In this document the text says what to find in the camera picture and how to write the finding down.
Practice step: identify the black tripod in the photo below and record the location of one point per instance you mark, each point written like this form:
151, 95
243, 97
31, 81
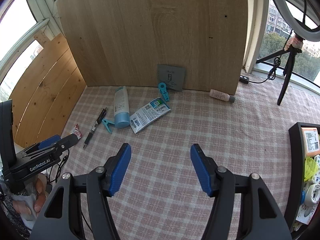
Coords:
287, 72

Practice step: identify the white window frame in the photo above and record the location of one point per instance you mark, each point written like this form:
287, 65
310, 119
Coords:
30, 31
255, 30

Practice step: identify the teal plastic clip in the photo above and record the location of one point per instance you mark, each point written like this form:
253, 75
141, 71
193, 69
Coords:
108, 126

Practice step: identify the floral white box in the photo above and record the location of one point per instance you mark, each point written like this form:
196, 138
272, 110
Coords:
306, 212

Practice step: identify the blue plastic clip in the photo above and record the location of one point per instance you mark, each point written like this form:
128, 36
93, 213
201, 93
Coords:
165, 95

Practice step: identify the person's left hand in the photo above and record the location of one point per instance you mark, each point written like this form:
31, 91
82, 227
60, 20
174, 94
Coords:
40, 200

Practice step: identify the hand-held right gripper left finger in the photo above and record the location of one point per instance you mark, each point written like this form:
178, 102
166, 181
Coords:
120, 170

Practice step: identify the white tape roll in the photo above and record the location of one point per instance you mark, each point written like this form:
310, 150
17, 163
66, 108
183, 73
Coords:
312, 192

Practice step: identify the black pen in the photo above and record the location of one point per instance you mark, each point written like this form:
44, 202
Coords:
94, 128

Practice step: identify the light wooden board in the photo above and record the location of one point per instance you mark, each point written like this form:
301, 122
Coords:
150, 30

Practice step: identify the grey foil packet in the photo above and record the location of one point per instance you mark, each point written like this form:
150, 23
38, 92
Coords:
171, 76

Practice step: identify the blue cream tube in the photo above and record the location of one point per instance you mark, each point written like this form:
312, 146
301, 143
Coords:
121, 115

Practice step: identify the blue white wipes packet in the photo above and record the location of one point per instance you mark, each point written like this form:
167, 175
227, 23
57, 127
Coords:
147, 116

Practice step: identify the black storage tray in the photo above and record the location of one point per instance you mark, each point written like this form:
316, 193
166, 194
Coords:
292, 167

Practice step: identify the pink checked tablecloth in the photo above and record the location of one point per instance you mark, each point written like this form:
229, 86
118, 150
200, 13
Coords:
175, 125

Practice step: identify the pine wooden side panel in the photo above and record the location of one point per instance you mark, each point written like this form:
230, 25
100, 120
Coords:
50, 80

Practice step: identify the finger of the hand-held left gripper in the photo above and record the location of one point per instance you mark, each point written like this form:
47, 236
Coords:
50, 140
67, 141

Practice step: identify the orange labelled box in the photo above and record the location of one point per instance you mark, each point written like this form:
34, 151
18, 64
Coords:
308, 140

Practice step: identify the red white candy wrapper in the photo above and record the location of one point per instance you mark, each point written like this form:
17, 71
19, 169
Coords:
77, 131

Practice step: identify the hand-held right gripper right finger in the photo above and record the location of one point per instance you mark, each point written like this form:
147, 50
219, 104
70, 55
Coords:
201, 170

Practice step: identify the pink bottle grey cap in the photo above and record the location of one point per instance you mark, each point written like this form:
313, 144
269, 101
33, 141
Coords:
220, 95

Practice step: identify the yellow mesh ball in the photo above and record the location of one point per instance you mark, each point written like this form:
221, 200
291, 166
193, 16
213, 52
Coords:
310, 167

